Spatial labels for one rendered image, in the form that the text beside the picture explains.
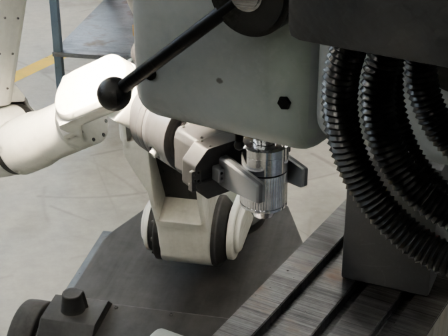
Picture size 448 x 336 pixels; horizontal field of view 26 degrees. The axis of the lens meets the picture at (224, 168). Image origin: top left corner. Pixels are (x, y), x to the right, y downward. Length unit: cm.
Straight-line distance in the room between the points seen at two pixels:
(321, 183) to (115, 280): 172
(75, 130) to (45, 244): 215
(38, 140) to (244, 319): 34
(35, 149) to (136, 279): 85
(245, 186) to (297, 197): 259
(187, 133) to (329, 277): 43
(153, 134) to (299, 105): 27
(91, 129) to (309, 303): 36
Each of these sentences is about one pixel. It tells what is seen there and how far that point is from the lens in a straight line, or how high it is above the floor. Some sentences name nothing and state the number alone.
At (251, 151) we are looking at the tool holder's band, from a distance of 92.
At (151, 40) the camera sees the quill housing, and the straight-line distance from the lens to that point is 84.
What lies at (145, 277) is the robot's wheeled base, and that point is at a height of 57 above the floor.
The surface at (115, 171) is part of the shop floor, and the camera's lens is 371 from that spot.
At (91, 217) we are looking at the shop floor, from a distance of 340.
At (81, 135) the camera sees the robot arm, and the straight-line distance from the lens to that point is 114.
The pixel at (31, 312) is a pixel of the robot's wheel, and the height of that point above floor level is 60.
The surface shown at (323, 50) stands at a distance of 74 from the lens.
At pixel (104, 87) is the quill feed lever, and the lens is 84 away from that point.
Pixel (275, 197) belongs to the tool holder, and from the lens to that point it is 94.
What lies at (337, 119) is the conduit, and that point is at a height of 144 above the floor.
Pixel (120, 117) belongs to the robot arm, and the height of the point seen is 123.
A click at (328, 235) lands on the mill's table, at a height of 94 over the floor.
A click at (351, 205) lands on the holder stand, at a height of 105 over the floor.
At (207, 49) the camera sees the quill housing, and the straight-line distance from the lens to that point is 81.
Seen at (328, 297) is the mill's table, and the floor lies 94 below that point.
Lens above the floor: 166
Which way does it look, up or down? 27 degrees down
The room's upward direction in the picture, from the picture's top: straight up
